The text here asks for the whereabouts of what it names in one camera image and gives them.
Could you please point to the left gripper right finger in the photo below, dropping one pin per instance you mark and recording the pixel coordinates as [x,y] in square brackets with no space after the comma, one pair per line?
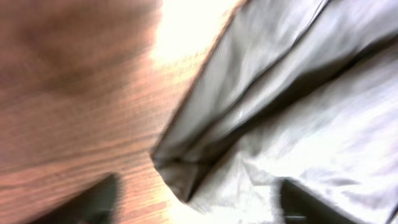
[299,206]

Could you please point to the grey shorts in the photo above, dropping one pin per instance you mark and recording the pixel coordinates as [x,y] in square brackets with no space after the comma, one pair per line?
[301,90]

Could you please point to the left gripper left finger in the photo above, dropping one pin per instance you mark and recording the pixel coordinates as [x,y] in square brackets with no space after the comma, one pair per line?
[95,205]

